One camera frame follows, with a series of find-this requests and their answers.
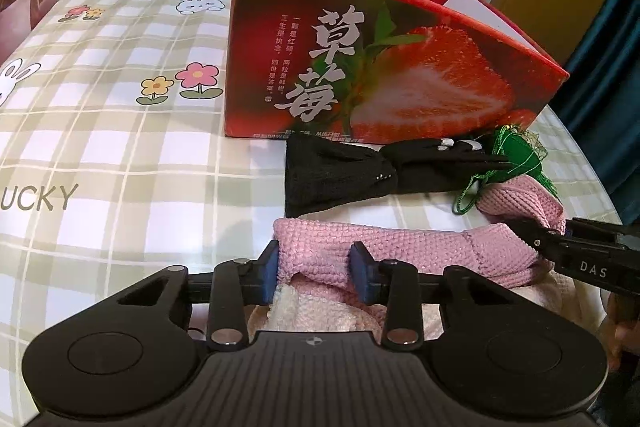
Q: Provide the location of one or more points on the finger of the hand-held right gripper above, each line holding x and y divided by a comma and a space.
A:
540, 237

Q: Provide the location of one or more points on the green checked tablecloth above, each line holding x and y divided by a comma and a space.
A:
125, 157

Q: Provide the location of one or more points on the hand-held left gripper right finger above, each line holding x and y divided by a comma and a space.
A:
361, 273

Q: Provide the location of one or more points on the black knitted cloth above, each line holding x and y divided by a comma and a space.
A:
330, 177

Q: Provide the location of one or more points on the person's right hand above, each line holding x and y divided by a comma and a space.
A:
625, 332

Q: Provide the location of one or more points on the pink knitted cloth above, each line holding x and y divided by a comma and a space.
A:
415, 247

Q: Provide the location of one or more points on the green tasselled net pouch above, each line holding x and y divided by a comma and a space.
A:
515, 152

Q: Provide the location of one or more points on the cream fluffy cloth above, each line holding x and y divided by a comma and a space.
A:
310, 307

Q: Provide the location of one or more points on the red strawberry print cardboard box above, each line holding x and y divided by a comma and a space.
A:
280, 57

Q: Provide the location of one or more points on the blue curtain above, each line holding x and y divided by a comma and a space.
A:
610, 82

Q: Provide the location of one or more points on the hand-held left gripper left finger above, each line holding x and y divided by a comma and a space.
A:
269, 268

